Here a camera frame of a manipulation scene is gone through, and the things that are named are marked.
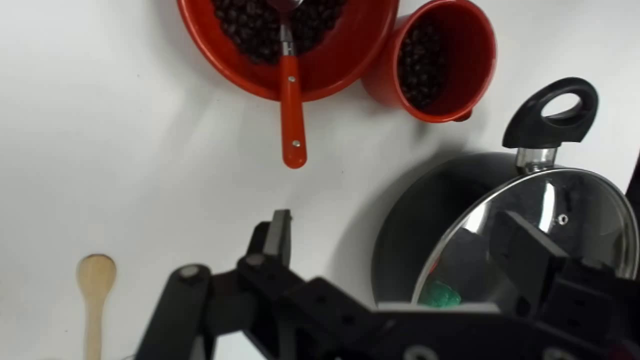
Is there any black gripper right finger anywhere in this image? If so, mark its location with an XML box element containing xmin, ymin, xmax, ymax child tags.
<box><xmin>492</xmin><ymin>207</ymin><xmax>640</xmax><ymax>360</ymax></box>

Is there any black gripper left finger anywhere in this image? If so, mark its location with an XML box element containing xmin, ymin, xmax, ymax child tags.
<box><xmin>135</xmin><ymin>207</ymin><xmax>376</xmax><ymax>360</ymax></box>

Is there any red-handled metal spoon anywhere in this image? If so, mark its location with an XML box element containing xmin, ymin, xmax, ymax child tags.
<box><xmin>265</xmin><ymin>0</ymin><xmax>310</xmax><ymax>170</ymax></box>

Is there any small coffee bean portion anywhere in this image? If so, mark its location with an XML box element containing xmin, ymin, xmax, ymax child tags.
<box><xmin>396</xmin><ymin>24</ymin><xmax>450</xmax><ymax>111</ymax></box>

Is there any red bowl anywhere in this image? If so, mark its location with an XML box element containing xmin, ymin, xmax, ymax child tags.
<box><xmin>175</xmin><ymin>0</ymin><xmax>400</xmax><ymax>103</ymax></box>

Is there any red enamel mug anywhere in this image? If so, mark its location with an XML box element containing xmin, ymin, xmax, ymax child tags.
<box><xmin>360</xmin><ymin>0</ymin><xmax>500</xmax><ymax>125</ymax></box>

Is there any glass pot lid black knob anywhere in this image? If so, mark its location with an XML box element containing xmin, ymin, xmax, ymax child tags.
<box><xmin>410</xmin><ymin>165</ymin><xmax>640</xmax><ymax>310</ymax></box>

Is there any green toy vegetable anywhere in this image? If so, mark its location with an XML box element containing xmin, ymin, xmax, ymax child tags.
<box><xmin>421</xmin><ymin>277</ymin><xmax>463</xmax><ymax>310</ymax></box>

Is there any small wooden spoon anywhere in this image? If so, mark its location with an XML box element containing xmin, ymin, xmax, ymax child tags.
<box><xmin>74</xmin><ymin>251</ymin><xmax>117</xmax><ymax>360</ymax></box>

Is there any black cooking pot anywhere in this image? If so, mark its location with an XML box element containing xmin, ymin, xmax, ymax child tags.
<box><xmin>370</xmin><ymin>76</ymin><xmax>640</xmax><ymax>316</ymax></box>

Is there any dark coffee bean pile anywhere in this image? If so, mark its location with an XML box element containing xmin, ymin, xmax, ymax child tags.
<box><xmin>209</xmin><ymin>0</ymin><xmax>347</xmax><ymax>66</ymax></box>

